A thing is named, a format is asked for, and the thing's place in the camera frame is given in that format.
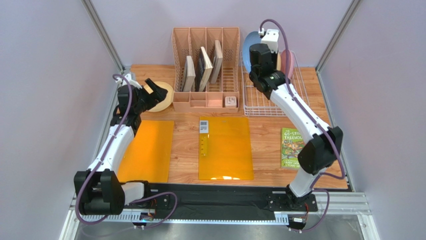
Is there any yellow bear plate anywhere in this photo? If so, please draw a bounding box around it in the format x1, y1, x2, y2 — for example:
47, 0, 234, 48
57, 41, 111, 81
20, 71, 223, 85
142, 81, 175, 113

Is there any blue plate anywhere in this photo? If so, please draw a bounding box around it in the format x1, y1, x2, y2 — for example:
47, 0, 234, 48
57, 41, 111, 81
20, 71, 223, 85
242, 31, 261, 73

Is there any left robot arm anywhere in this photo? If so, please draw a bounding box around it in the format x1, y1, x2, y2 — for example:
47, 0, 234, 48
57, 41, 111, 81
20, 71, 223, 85
73, 74, 168, 216

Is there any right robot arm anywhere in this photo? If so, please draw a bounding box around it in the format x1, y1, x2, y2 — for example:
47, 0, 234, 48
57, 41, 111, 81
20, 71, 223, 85
249, 43, 343, 209

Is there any pink plate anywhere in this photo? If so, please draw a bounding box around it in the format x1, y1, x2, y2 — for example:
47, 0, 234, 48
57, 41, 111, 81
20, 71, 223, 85
280, 50, 295, 80

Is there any left book blue cover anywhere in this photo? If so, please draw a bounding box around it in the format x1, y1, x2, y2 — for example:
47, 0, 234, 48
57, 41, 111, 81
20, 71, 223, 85
181, 55, 196, 92

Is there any right book grey cover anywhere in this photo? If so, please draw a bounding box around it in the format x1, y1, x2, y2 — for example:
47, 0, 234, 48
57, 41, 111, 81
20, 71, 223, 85
209, 40, 223, 84

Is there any white power adapter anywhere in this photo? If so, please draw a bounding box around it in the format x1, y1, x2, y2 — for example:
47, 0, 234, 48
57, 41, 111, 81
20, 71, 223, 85
224, 96, 238, 108

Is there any middle book black cover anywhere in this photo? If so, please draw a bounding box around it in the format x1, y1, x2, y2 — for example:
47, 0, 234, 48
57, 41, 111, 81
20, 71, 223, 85
195, 46, 213, 92

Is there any pink plastic file organizer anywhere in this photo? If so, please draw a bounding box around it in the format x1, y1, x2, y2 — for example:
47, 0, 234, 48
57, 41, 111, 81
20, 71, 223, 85
171, 27, 241, 113

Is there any left orange plastic sheet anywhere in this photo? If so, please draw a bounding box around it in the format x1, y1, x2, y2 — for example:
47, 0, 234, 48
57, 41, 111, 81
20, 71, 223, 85
117, 120, 174, 183

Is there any orange plastic sheet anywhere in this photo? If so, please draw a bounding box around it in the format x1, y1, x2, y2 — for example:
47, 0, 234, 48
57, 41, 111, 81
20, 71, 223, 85
198, 116, 254, 181
117, 120, 174, 183

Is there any green treehouse book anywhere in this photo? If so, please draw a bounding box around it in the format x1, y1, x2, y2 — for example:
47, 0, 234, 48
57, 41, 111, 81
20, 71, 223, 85
280, 127, 305, 170

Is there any centre orange plastic sheet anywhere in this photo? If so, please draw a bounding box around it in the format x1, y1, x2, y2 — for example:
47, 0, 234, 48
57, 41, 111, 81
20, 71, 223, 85
198, 116, 254, 181

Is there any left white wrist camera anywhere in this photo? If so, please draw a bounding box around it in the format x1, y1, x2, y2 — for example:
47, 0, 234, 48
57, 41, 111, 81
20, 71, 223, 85
115, 72, 143, 89

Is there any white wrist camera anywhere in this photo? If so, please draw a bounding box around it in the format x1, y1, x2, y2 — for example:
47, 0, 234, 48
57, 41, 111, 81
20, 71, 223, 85
258, 28, 280, 54
115, 72, 143, 89

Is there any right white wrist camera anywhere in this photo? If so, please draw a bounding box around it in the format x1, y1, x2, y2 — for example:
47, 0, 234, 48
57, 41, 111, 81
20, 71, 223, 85
258, 28, 280, 54

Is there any white wire dish rack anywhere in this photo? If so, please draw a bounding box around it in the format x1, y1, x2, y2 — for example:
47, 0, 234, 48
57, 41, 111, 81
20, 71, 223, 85
239, 51, 310, 117

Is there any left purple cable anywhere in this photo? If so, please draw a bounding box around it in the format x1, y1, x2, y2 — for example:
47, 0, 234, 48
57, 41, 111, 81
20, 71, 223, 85
74, 73, 179, 229

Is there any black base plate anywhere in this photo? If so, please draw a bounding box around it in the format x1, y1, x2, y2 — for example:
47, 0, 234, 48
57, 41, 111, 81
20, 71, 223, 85
131, 183, 320, 221

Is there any aluminium rail frame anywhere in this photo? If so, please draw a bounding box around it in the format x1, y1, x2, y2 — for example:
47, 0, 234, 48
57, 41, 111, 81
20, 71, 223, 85
60, 183, 379, 240

